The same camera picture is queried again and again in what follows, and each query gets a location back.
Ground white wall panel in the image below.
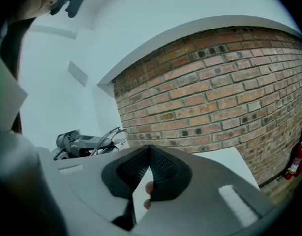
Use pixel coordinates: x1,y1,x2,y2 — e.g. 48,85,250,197
67,60,89,86

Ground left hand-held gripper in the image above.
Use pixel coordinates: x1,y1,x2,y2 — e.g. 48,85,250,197
53,129,117,160

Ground red fire extinguisher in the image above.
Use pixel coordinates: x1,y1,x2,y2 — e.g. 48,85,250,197
284,139,302,181

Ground thin wire-frame eyeglasses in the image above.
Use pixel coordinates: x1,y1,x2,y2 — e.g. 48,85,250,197
91,127,130,156

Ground person's head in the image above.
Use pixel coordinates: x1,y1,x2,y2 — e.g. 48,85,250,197
15,0,59,22

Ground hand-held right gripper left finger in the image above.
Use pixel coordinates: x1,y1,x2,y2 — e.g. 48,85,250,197
46,144,151,236

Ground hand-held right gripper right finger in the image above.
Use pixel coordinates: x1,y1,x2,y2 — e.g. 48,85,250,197
127,144,274,236

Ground person's right hand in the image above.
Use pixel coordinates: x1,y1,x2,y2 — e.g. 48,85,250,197
143,181,154,209

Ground black head-worn camera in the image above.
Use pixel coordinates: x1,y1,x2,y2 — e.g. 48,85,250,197
49,0,91,19

